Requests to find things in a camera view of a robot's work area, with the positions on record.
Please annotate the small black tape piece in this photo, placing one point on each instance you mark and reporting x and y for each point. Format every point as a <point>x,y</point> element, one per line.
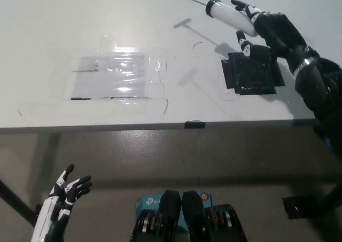
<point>195,124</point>

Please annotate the teal tp-link box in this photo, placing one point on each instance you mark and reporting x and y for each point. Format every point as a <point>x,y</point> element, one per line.
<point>145,202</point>

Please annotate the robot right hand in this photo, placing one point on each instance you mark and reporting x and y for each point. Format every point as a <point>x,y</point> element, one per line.
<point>280,31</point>

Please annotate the blue object under table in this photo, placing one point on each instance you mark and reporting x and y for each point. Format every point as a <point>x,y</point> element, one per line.
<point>328,143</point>

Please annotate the clear plastic sheet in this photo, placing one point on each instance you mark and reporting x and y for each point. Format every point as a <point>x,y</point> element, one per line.
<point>107,79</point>

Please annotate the small white air pump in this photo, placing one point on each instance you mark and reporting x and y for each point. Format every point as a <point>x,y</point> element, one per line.
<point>232,15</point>

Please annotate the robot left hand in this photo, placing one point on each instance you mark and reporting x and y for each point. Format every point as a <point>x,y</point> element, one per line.
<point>45,215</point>

